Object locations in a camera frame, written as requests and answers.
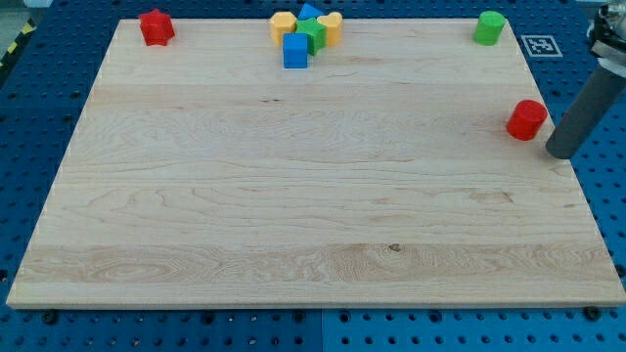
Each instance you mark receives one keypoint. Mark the red cylinder block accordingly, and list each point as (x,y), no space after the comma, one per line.
(526,120)

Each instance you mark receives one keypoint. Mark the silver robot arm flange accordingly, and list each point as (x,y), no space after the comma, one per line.
(607,35)

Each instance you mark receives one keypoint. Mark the blue cube block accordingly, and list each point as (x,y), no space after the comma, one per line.
(295,50)

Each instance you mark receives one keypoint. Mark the wooden board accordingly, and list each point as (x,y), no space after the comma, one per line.
(205,175)

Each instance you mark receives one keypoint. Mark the green star block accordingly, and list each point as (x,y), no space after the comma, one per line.
(316,34)

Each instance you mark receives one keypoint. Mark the yellow heart block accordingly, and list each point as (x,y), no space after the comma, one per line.
(333,22)

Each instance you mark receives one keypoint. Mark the yellow hexagon block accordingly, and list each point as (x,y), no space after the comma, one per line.
(280,24)

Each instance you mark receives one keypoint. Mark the blue triangle block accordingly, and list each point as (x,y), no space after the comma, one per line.
(308,11)

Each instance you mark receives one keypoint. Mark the red star block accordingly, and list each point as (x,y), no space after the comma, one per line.
(156,28)

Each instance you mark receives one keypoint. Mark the green cylinder block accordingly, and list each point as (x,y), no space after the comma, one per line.
(489,28)

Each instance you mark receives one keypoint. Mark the white fiducial marker tag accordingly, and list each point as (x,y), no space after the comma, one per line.
(541,46)

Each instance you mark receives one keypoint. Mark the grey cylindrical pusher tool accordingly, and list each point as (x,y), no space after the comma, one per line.
(603,88)

